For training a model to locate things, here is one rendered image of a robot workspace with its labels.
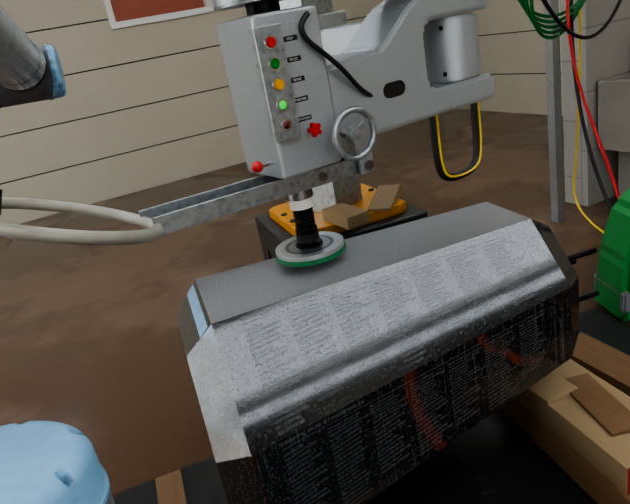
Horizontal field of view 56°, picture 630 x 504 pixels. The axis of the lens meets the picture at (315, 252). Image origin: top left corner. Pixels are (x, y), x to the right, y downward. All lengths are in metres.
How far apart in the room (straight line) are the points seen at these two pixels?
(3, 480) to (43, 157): 7.04
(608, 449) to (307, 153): 1.22
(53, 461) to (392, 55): 1.48
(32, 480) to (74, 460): 0.04
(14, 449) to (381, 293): 1.21
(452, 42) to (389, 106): 0.33
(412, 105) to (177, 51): 6.03
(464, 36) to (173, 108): 5.96
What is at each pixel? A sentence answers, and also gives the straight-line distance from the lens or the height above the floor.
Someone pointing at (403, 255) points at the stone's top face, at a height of 0.86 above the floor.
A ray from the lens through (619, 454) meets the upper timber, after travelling 1.99.
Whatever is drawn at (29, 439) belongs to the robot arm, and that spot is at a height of 1.23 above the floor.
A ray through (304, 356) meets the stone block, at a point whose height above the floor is 0.74.
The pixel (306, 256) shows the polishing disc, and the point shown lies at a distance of 1.71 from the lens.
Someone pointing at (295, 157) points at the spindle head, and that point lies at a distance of 1.60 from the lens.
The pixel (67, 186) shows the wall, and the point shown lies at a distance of 7.60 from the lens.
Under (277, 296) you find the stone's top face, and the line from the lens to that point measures 1.63.
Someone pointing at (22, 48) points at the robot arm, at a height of 1.58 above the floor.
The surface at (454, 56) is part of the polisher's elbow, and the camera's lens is 2.01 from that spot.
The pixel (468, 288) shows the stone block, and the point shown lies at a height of 0.76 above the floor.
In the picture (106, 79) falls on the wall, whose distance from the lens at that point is 7.55.
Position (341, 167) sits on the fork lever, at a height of 1.13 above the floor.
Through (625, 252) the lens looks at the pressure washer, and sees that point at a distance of 2.98.
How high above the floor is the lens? 1.53
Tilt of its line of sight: 21 degrees down
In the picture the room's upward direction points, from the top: 11 degrees counter-clockwise
